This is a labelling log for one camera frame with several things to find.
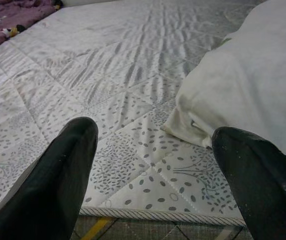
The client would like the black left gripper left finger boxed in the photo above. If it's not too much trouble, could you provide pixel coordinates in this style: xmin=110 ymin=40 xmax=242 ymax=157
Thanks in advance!
xmin=0 ymin=116 xmax=99 ymax=240

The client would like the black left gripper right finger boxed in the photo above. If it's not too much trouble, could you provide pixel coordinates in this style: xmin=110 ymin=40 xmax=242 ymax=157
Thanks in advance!
xmin=211 ymin=126 xmax=286 ymax=240

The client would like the white pillow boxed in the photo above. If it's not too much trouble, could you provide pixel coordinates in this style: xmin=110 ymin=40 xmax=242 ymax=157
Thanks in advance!
xmin=160 ymin=0 xmax=286 ymax=173

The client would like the white grey patterned mattress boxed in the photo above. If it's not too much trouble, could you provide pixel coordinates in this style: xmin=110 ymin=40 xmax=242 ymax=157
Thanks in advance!
xmin=0 ymin=0 xmax=286 ymax=240

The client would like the purple cartoon print blanket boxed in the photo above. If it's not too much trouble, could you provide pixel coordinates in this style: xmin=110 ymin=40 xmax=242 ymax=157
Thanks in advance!
xmin=0 ymin=0 xmax=65 ymax=55

